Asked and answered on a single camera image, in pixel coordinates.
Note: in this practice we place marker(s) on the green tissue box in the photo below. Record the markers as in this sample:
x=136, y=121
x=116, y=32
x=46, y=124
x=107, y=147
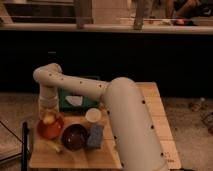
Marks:
x=74, y=102

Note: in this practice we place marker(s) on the wooden railing post left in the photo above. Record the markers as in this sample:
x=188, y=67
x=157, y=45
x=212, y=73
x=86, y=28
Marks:
x=83, y=12

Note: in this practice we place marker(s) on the wooden railing post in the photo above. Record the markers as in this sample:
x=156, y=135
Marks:
x=138, y=21
x=83, y=12

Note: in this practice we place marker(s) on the yellow banana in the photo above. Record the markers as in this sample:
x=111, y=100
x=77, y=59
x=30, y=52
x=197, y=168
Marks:
x=53, y=145

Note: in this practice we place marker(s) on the wooden railing post right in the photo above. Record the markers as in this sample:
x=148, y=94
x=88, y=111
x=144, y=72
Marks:
x=138, y=21

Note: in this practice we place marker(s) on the seated person in background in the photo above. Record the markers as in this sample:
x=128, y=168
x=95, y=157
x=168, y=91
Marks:
x=180, y=12

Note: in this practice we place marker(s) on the red bowl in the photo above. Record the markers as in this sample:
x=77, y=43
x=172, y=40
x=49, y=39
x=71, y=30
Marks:
x=50, y=131

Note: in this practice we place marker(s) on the black chair frame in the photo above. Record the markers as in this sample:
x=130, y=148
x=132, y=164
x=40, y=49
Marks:
x=24, y=149

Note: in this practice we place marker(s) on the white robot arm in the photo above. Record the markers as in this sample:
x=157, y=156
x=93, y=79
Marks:
x=137, y=142

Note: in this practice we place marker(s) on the dark brown bowl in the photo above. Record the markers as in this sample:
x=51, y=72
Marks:
x=74, y=137

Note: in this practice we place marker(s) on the blue sponge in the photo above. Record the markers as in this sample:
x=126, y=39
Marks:
x=96, y=135

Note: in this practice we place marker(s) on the yellow-red apple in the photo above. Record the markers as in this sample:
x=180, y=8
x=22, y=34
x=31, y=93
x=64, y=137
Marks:
x=48, y=119

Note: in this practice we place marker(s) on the white cup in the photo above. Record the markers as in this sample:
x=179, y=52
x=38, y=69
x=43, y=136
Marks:
x=93, y=115

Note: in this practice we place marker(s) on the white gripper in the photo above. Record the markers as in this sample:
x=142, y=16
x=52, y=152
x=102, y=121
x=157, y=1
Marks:
x=48, y=105

